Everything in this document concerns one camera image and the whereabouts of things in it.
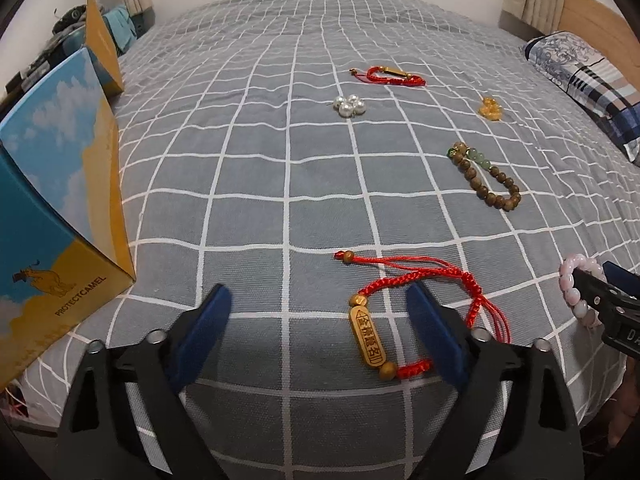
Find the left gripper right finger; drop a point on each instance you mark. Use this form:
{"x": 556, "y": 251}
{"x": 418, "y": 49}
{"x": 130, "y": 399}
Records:
{"x": 473, "y": 362}

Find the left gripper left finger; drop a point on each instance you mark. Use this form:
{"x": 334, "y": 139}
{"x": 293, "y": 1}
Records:
{"x": 163, "y": 364}

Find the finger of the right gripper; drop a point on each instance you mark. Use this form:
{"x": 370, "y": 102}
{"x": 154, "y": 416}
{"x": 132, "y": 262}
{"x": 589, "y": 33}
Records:
{"x": 624, "y": 280}
{"x": 601, "y": 294}

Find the red cord bracelet wooden tag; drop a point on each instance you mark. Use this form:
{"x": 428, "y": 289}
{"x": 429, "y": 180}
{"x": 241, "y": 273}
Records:
{"x": 412, "y": 270}

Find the blue yellow cardboard box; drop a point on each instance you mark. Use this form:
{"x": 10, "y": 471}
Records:
{"x": 64, "y": 246}

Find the blue plaid pillow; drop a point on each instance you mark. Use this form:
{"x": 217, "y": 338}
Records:
{"x": 591, "y": 80}

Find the grey checked bed sheet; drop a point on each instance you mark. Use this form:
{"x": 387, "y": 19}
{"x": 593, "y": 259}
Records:
{"x": 237, "y": 170}

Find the wooden headboard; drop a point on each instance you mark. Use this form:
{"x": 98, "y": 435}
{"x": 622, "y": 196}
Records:
{"x": 606, "y": 31}

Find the white pearl cluster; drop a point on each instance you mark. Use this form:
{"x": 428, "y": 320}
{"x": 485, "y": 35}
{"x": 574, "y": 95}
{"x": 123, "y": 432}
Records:
{"x": 349, "y": 106}

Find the red cord bracelet gold tube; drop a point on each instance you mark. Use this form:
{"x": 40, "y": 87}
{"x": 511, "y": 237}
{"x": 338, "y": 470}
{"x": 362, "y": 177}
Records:
{"x": 388, "y": 76}

